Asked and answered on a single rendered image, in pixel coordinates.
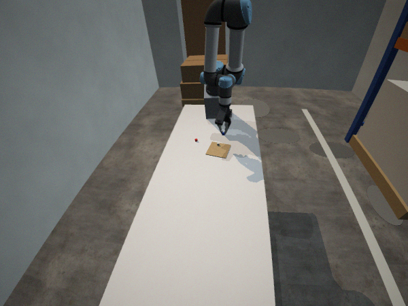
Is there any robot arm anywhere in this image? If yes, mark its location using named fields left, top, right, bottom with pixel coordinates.
left=200, top=0, right=252, bottom=105

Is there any tan square mat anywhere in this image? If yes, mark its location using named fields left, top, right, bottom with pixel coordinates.
left=206, top=142, right=231, bottom=158

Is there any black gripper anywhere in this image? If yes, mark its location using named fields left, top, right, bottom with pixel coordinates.
left=217, top=103, right=232, bottom=134

